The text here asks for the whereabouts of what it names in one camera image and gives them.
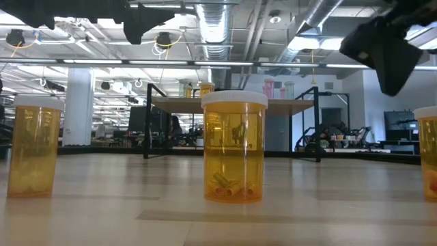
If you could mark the orange bottle with yellow pills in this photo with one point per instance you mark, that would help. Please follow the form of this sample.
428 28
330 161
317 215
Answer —
34 147

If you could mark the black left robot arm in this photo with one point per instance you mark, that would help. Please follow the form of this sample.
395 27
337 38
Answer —
68 8

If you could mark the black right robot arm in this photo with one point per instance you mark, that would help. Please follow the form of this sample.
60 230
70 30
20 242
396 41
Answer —
416 10

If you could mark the dark office desk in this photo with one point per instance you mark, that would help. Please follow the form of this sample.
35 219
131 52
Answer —
399 147

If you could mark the small orange pill bottle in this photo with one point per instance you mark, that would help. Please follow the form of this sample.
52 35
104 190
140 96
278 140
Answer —
190 92

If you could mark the white square pillar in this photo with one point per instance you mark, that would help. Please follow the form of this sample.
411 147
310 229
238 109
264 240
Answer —
79 109

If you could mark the long LED light bar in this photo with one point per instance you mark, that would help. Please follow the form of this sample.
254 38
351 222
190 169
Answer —
218 63

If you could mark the orange bottle with red pills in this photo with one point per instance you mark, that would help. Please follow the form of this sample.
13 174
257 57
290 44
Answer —
428 153

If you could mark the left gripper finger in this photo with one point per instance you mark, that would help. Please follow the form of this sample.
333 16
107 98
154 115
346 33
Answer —
152 13
153 22

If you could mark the wooden shelf black legs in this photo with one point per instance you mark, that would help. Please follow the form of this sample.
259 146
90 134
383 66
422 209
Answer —
177 105

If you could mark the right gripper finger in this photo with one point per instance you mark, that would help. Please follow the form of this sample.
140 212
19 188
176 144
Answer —
396 65

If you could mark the white round ceiling sensor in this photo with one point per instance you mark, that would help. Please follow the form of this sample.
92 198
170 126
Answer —
274 19

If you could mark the black round ceiling device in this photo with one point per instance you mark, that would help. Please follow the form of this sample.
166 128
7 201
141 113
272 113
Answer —
164 39
15 37

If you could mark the black wall monitor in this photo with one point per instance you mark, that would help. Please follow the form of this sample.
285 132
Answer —
401 124

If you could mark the black background monitor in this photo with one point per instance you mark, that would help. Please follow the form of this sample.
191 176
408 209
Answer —
138 118

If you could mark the silver ribbed air duct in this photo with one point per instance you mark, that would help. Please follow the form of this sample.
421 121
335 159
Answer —
213 30

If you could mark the pink pill bottle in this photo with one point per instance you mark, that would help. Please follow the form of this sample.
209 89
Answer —
282 94
268 89

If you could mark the wide orange bottle with rolls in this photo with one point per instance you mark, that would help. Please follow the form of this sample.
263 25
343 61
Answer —
233 153

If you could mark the black metal rail frame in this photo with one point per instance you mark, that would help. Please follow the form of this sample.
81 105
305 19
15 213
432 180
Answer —
102 150
375 157

